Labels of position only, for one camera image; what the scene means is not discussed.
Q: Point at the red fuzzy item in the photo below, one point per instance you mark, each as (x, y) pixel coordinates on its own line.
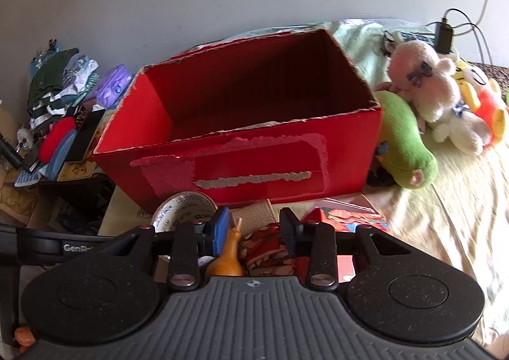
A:
(55, 139)

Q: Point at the green plush toy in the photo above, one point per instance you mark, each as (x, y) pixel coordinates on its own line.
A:
(405, 137)

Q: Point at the white patterned garment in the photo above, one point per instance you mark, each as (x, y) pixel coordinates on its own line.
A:
(79, 73)

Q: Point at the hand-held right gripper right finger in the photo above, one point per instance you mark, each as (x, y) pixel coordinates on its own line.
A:
(288, 232)

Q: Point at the beige leather wallet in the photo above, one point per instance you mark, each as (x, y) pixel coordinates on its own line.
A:
(254, 217)

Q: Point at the small wooden gourd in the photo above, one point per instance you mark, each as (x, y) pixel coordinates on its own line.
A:
(228, 254)

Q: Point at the green white striped garment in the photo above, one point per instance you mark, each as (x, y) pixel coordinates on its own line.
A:
(43, 113)

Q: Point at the blue plastic lid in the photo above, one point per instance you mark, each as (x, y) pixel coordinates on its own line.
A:
(59, 161)

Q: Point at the black charger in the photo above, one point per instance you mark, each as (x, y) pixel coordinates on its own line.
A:
(443, 36)

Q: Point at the red patterned cloth pouch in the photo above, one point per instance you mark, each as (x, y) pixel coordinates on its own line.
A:
(266, 248)

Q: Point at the person's left hand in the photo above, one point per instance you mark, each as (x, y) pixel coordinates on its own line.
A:
(24, 337)

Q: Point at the clear bag with black clip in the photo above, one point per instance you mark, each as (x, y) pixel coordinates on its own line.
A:
(45, 54)

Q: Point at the blue white patterned packet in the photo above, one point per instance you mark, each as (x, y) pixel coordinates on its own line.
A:
(30, 178)

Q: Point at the white power strip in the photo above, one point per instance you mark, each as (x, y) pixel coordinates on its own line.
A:
(415, 38)

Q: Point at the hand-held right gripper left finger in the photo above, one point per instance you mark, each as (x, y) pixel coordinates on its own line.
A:
(220, 232)

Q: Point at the white fluffy toy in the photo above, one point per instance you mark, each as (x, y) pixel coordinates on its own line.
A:
(27, 138)

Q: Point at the red patterned envelope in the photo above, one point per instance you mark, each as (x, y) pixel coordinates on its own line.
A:
(338, 219)

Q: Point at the yellow orange plush toy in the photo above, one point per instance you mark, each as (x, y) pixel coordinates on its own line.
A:
(489, 105)

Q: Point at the black eyeglasses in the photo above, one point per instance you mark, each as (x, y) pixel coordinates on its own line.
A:
(387, 44)

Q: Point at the red cardboard box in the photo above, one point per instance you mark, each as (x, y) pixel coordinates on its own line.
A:
(246, 161)

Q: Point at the dark green garment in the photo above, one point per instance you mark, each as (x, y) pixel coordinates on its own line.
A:
(47, 77)

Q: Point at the white plush rabbit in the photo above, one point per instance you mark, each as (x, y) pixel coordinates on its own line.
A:
(429, 85)

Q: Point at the printed packing tape roll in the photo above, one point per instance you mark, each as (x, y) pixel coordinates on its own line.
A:
(179, 205)

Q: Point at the black phone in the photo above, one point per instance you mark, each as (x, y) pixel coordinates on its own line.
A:
(85, 133)

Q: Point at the light green bed sheet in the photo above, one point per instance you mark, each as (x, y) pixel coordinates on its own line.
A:
(457, 205)

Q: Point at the purple tissue pack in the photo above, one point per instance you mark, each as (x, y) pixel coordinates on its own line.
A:
(113, 85)

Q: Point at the yellow cover book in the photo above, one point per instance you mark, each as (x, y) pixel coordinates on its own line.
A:
(75, 170)

